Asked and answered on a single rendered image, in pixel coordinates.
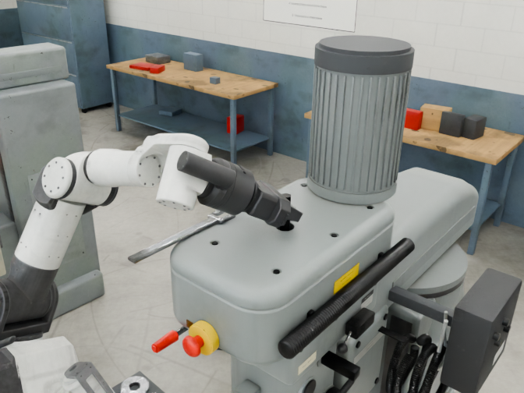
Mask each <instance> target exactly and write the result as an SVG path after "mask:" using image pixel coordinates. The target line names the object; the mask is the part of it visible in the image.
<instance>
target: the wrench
mask: <svg viewBox="0 0 524 393"><path fill-rule="evenodd" d="M221 214H224V212H222V211H219V212H218V213H216V212H213V213H211V214H209V215H208V216H207V219H205V220H203V221H201V222H199V223H197V224H195V225H193V226H191V227H189V228H187V229H185V230H183V231H181V232H178V233H176V234H174V235H172V236H170V237H168V238H167V239H164V240H162V241H160V242H158V243H155V244H154V245H152V246H149V247H147V248H146V249H144V250H141V251H140V252H138V253H134V254H133V255H131V256H129V257H128V260H129V261H131V262H132V263H134V264H136V263H138V262H140V261H142V260H144V259H146V258H148V257H150V256H152V255H154V254H156V253H158V252H160V251H162V250H164V249H166V248H168V247H170V246H172V245H174V244H176V243H178V242H180V241H182V240H184V239H186V238H188V237H190V236H192V235H194V234H196V233H198V232H200V231H202V230H204V229H206V228H208V227H210V226H212V225H214V224H216V223H220V224H222V223H224V222H227V221H229V220H231V219H233V218H235V215H230V214H228V215H226V216H224V217H223V218H220V217H218V216H219V215H221Z"/></svg>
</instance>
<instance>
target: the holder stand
mask: <svg viewBox="0 0 524 393"><path fill-rule="evenodd" d="M112 390H113V391H114V393H164V392H163V391H162V390H161V389H160V388H159V387H158V386H157V385H156V384H155V383H154V382H152V381H151V380H150V379H149V378H148V377H146V376H145V375H144V374H143V373H142V372H140V371H139V372H137V373H135V374H134V375H132V376H131V377H128V378H127V379H125V380H124V381H122V382H121V383H119V384H117V385H116V386H114V387H113V388H112Z"/></svg>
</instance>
